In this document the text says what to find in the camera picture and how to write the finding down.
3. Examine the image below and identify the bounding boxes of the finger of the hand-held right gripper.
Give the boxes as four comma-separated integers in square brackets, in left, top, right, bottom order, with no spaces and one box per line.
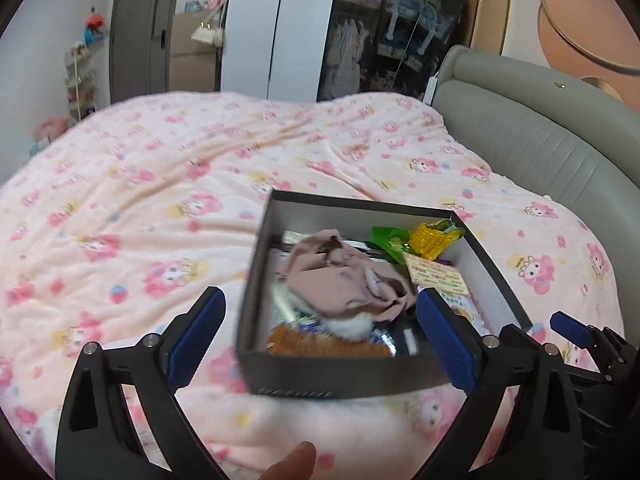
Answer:
[550,311,604,356]

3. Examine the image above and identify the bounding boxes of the pink printed blanket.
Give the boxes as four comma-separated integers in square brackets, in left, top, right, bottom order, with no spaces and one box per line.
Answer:
[0,91,626,480]

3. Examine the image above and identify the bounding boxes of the red blue plush toy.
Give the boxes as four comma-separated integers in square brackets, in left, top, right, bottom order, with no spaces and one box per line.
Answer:
[81,6,109,47]

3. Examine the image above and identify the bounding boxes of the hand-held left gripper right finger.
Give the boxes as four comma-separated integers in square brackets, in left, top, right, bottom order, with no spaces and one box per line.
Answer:
[416,289,586,480]

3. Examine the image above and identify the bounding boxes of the white shelf rack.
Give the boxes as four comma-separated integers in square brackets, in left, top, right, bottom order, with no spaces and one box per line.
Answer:
[63,42,99,124]

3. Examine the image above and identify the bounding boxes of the pink yellow card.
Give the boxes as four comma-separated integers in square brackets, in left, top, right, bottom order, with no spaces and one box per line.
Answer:
[401,252,474,297]

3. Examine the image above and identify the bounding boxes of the grey padded headboard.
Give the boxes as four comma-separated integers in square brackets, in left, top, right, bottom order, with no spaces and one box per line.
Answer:
[431,44,640,247]

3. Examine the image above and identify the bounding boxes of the person's left hand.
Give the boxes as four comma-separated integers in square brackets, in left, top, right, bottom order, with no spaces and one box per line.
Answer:
[264,441,317,480]

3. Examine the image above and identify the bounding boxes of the gold ring wall lamp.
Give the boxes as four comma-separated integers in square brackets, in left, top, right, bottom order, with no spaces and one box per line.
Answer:
[536,0,640,77]

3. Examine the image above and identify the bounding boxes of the grey cardboard box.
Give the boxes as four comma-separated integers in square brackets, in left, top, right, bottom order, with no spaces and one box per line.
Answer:
[235,189,534,402]

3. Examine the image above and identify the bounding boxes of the yellow corn packet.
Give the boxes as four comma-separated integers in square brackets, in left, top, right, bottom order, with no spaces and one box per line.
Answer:
[409,219,467,262]

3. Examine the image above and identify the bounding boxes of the white fluffy item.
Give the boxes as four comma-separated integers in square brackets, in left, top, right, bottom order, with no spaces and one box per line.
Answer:
[319,311,377,337]

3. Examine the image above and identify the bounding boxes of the hanging clothes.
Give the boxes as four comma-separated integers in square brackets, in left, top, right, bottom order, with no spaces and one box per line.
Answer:
[317,0,441,104]

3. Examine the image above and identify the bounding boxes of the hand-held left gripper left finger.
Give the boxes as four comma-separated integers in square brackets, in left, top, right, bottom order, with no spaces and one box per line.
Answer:
[55,286,227,480]

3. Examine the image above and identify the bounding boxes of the white wardrobe door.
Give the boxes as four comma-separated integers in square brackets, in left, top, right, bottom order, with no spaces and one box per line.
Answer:
[221,0,342,104]

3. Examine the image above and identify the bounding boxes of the cream handbag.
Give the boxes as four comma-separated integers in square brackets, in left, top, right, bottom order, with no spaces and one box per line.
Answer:
[191,19,225,48]

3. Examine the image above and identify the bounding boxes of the pink cloth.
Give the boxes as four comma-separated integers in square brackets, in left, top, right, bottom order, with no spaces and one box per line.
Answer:
[286,229,419,327]

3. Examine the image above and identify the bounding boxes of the green packet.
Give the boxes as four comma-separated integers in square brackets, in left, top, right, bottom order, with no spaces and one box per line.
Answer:
[370,225,414,264]

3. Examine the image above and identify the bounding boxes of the grey door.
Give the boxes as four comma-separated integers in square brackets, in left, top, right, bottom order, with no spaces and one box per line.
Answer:
[108,0,187,107]

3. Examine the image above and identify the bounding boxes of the pink plush toy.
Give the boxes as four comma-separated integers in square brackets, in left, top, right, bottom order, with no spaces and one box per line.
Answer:
[31,115,72,147]

